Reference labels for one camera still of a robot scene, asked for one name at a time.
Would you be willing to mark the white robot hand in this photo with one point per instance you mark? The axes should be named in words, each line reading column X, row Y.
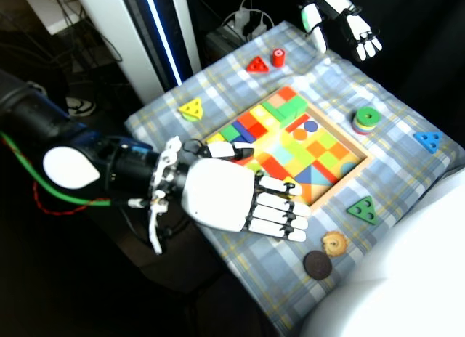
column 357, row 26
column 218, row 195

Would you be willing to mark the yellow cube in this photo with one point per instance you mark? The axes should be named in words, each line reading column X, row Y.
column 288, row 179

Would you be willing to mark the red cylinder block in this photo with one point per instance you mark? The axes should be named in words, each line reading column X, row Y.
column 278, row 59

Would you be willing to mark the wooden block tray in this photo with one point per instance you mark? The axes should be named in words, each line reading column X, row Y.
column 341, row 186

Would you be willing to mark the light green disc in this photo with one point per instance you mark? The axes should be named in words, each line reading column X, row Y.
column 190, row 118

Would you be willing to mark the yellow triangle three holes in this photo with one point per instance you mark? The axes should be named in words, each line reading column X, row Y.
column 192, row 108

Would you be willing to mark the blue plaid cloth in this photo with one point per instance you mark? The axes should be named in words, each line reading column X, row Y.
column 254, row 279

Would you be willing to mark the red triangle three holes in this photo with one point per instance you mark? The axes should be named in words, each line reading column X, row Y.
column 258, row 66

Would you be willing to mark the power strip with adapters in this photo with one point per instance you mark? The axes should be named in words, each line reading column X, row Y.
column 247, row 23

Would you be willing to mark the dark chocolate round cookie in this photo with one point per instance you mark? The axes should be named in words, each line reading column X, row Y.
column 318, row 265

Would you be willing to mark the tan flower cookie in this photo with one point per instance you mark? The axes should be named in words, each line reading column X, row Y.
column 334, row 244

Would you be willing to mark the blue triangle three holes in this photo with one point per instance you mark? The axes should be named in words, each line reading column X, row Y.
column 428, row 141

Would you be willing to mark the black box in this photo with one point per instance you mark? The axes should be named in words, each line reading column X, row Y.
column 221, row 43

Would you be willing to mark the green triangle three holes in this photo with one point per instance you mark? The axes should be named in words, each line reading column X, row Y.
column 363, row 209

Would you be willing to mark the small white black object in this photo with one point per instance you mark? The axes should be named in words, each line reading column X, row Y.
column 81, row 106

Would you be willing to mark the white pillar with blue light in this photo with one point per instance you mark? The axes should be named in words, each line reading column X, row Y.
column 127, row 35

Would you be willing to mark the white blurred rounded cover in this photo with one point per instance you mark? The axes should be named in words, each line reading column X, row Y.
column 399, row 264

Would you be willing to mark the white shelf board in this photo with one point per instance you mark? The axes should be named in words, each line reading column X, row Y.
column 51, row 10

